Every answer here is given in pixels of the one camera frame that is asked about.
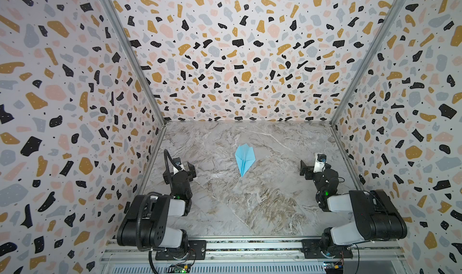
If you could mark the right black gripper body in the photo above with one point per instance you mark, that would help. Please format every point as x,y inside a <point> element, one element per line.
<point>312,169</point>

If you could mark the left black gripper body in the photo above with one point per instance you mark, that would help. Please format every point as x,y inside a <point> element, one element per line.
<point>187,176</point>

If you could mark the light blue paper sheet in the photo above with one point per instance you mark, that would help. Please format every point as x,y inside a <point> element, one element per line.
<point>245,157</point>

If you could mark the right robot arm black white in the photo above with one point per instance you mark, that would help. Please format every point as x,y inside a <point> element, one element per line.
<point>374,215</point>

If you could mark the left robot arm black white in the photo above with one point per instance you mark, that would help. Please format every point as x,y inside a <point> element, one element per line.
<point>145,224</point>

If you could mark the left green circuit board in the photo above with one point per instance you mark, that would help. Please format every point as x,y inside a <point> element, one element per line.
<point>178,269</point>

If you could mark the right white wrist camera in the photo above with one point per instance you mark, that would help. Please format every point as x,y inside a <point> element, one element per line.
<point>320,162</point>

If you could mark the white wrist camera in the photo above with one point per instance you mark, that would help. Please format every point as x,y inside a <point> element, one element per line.
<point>177,165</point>
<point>320,162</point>

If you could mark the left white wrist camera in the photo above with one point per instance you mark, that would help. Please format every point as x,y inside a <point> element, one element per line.
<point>177,165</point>

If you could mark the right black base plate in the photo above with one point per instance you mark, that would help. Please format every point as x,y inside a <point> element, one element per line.
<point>318,249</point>

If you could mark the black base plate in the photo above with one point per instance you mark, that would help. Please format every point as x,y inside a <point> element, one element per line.
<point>318,249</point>
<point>191,250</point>

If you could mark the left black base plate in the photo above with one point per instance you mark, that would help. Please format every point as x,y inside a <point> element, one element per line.
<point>191,250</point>

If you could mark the right circuit board with wires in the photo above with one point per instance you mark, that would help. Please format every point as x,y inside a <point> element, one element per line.
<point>333,268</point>

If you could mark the aluminium front rail frame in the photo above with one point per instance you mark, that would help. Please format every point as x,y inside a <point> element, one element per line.
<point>283,255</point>

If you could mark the left aluminium corner post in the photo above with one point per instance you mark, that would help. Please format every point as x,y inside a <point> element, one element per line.
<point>126,46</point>

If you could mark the aluminium corner post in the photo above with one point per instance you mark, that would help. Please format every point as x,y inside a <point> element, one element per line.
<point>371,53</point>
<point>126,46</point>

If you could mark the right aluminium corner post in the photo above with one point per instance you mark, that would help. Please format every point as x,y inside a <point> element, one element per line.
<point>371,53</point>

